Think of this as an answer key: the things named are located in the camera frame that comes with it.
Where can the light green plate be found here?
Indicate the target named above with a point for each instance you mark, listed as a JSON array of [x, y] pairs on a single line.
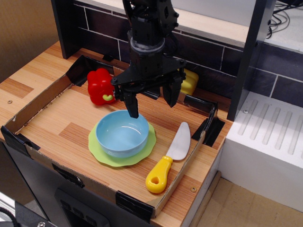
[[101, 156]]

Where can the white toy sink drainboard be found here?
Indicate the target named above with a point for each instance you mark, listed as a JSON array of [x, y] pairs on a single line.
[[263, 150]]

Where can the light blue bowl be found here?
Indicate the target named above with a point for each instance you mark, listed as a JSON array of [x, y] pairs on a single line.
[[120, 135]]

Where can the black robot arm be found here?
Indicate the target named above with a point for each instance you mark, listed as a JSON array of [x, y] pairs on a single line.
[[150, 21]]

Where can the red toy bell pepper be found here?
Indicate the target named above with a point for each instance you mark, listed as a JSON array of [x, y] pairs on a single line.
[[100, 88]]

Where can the dark grey vertical post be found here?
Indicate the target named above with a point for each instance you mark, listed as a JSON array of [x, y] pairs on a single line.
[[260, 21]]

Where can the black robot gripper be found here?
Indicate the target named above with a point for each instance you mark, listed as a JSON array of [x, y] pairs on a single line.
[[149, 67]]

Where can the grey toy oven front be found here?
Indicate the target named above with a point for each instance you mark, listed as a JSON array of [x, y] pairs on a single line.
[[79, 214]]

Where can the yellow handled toy knife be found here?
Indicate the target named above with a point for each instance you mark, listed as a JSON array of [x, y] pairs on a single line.
[[156, 180]]

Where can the yellow toy bell pepper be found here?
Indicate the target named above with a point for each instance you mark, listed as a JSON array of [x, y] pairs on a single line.
[[189, 84]]

